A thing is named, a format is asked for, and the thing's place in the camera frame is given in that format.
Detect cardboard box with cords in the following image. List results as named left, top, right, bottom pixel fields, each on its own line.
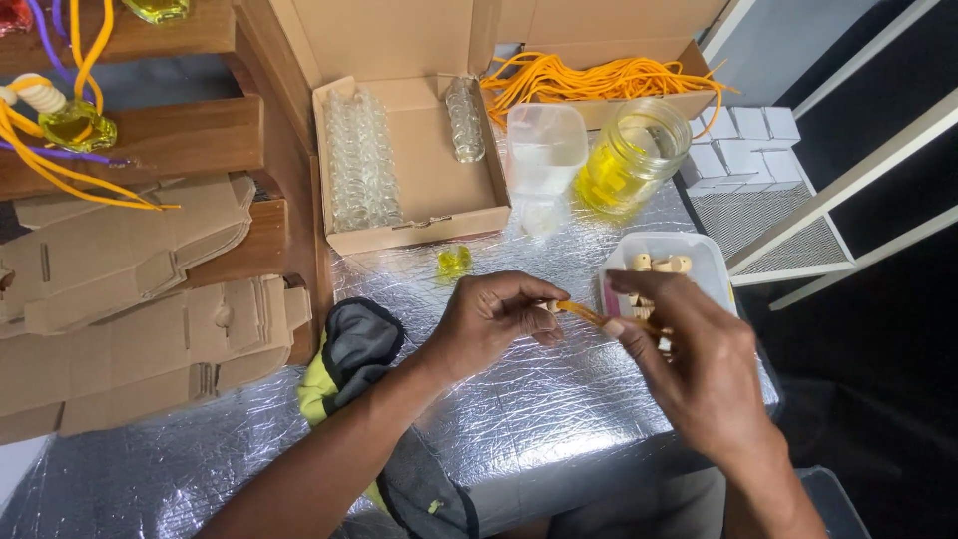
left=479, top=0, right=733, bottom=133

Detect wide rows of empty bottles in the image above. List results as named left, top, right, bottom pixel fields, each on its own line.
left=324, top=87, right=406, bottom=234

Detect grey and yellow cloth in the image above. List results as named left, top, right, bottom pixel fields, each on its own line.
left=297, top=297, right=480, bottom=539

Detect person's right hand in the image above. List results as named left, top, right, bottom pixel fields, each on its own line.
left=602, top=269, right=788, bottom=470

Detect bundle of orange cords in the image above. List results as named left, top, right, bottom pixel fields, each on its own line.
left=479, top=51, right=740, bottom=140

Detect person's left hand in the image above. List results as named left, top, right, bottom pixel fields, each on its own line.
left=419, top=271, right=572, bottom=384

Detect small yellow filled glass bottle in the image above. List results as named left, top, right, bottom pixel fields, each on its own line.
left=436, top=245, right=473, bottom=280

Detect hanging orange cords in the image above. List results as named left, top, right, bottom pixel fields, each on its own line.
left=0, top=0, right=181, bottom=212

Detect yellow bottle with white cap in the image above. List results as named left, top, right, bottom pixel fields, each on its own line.
left=0, top=72, right=119, bottom=155

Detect tall clear plastic container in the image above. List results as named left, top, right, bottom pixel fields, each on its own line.
left=506, top=102, right=590, bottom=200

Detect hanging purple cords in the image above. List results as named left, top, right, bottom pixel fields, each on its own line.
left=0, top=0, right=132, bottom=167

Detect red filled glass bottle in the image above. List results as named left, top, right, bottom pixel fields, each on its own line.
left=0, top=0, right=35, bottom=38

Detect glass jar with yellow liquid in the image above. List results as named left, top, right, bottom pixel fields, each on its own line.
left=575, top=97, right=694, bottom=220

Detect clear plastic tub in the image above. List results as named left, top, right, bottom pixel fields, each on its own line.
left=597, top=231, right=739, bottom=324

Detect small clear plastic cup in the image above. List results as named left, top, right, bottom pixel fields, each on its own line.
left=519, top=195, right=571, bottom=241

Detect white metal rack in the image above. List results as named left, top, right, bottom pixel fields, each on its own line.
left=687, top=0, right=958, bottom=312

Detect heap of wooden caps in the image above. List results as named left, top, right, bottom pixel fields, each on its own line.
left=626, top=253, right=694, bottom=321

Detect person's legs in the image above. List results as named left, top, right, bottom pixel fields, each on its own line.
left=490, top=464, right=874, bottom=539

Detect stack of small white boxes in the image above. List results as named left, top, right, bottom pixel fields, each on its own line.
left=678, top=105, right=804, bottom=198

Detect silver foil table cover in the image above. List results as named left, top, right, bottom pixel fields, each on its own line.
left=0, top=131, right=783, bottom=539

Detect single row of empty bottles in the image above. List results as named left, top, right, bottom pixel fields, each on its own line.
left=445, top=76, right=486, bottom=164

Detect orange cord piece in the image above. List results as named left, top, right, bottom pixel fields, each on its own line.
left=555, top=299, right=669, bottom=338

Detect stack of flat cardboard blanks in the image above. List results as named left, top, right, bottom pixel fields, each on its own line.
left=0, top=274, right=314, bottom=447
left=0, top=173, right=257, bottom=339

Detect wooden shelf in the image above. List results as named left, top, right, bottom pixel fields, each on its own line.
left=0, top=0, right=335, bottom=368

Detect open cardboard box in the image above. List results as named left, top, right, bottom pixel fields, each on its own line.
left=263, top=0, right=514, bottom=257

